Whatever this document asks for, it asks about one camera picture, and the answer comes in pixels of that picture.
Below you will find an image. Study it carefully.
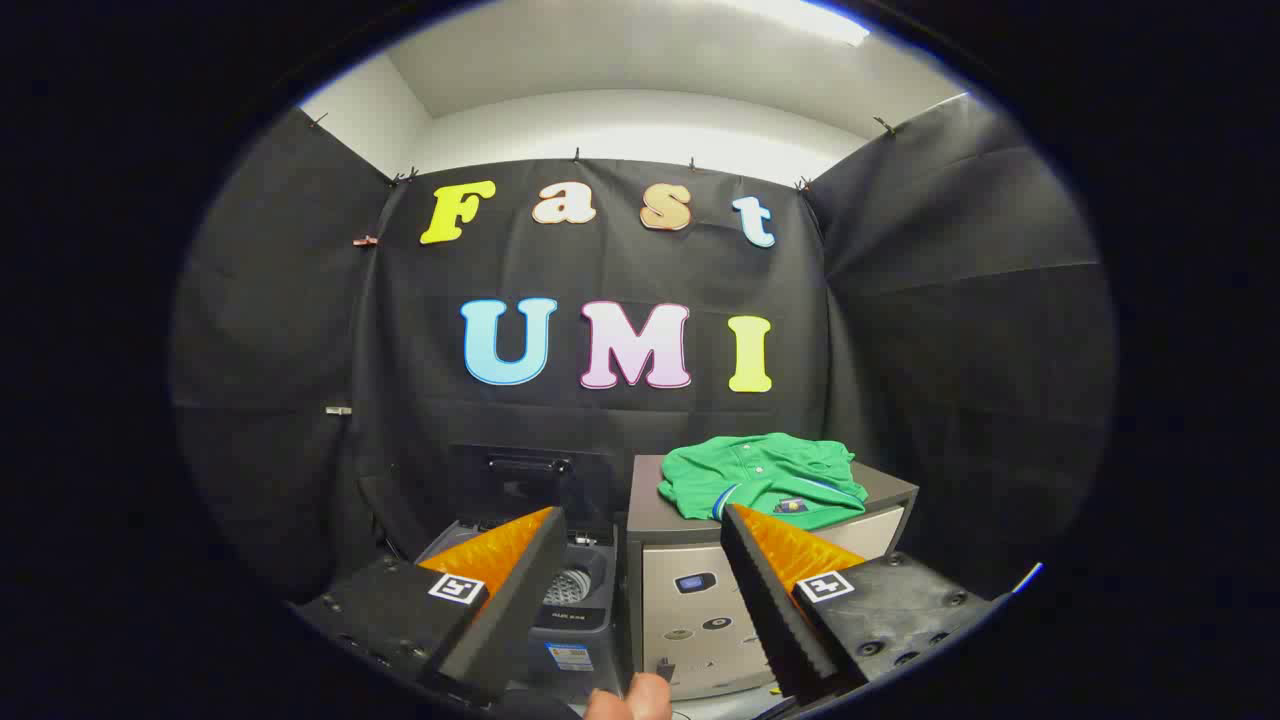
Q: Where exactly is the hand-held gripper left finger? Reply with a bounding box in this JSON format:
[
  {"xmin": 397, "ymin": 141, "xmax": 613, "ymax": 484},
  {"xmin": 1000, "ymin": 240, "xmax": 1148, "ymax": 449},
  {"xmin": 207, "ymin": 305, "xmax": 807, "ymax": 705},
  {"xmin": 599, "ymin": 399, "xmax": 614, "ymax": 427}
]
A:
[{"xmin": 290, "ymin": 505, "xmax": 569, "ymax": 706}]

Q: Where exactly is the dark grey washing machine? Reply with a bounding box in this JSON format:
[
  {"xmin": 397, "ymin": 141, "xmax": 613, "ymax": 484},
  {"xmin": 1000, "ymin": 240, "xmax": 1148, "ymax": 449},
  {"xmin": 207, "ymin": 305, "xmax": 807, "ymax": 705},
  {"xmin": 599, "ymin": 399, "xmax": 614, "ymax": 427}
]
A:
[{"xmin": 415, "ymin": 445, "xmax": 626, "ymax": 701}]

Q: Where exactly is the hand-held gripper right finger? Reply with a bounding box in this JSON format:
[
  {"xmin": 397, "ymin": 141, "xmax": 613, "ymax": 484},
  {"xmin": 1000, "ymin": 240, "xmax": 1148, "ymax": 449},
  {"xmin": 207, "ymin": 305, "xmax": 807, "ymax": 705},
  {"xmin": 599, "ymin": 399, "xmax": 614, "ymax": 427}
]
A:
[{"xmin": 720, "ymin": 503, "xmax": 1001, "ymax": 701}]

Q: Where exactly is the green polo shirt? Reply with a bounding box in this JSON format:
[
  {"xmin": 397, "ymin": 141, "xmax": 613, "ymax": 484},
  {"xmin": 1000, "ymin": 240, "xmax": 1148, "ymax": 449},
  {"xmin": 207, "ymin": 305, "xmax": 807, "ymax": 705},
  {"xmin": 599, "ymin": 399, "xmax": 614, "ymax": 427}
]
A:
[{"xmin": 657, "ymin": 433, "xmax": 869, "ymax": 531}]

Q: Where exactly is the grey cabinet with beige door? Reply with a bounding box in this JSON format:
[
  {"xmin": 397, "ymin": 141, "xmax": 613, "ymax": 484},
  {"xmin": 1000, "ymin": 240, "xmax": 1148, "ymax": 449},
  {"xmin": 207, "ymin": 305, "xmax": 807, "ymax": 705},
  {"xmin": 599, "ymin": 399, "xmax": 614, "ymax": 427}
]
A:
[{"xmin": 625, "ymin": 455, "xmax": 919, "ymax": 701}]

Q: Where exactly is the black backdrop cloth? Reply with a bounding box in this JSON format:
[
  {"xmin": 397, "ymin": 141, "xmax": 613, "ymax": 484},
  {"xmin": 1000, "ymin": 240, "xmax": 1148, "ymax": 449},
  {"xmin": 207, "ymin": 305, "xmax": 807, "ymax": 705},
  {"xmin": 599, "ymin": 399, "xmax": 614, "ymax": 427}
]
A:
[{"xmin": 170, "ymin": 95, "xmax": 1116, "ymax": 601}]

